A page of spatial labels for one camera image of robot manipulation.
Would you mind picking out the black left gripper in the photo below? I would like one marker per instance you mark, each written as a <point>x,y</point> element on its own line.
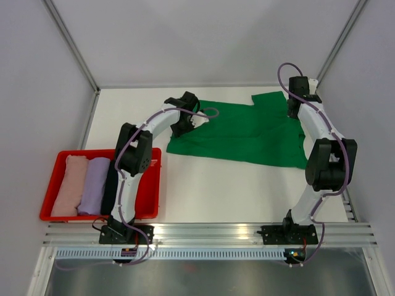
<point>177,133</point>

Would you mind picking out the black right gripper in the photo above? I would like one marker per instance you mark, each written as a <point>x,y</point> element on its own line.
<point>292,115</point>

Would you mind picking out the green t shirt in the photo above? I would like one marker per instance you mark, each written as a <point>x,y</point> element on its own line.
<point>260,133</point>

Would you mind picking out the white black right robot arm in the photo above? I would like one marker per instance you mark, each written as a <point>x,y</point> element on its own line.
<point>330,164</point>

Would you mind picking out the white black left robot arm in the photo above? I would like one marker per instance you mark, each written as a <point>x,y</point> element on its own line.
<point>133,155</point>

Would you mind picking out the red plastic bin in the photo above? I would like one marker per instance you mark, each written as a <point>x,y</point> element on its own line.
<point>147,201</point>

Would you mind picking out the black rolled t shirt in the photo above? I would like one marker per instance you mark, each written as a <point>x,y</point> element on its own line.
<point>110,190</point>

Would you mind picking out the lavender rolled t shirt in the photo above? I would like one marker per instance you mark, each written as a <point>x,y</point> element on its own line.
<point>94,186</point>

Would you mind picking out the pink rolled t shirt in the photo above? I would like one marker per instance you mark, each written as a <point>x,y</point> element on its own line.
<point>72,186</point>

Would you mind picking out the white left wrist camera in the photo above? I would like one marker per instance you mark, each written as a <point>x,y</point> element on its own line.
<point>198,120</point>

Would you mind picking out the aluminium mounting rail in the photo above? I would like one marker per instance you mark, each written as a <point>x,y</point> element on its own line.
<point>206,235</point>

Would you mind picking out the aluminium frame post right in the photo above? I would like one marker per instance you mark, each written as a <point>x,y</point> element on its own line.
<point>347,28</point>

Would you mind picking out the aluminium frame post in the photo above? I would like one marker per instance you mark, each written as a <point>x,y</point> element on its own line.
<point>71,44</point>
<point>347,28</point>

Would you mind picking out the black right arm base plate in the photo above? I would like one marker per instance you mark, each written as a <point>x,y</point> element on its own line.
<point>274,235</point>

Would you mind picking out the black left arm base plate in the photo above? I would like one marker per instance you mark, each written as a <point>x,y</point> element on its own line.
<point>142,234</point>

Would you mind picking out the aluminium frame post left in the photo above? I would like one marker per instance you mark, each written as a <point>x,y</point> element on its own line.
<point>71,44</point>

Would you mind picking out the white slotted cable duct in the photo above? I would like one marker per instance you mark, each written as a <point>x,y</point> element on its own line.
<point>162,253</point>

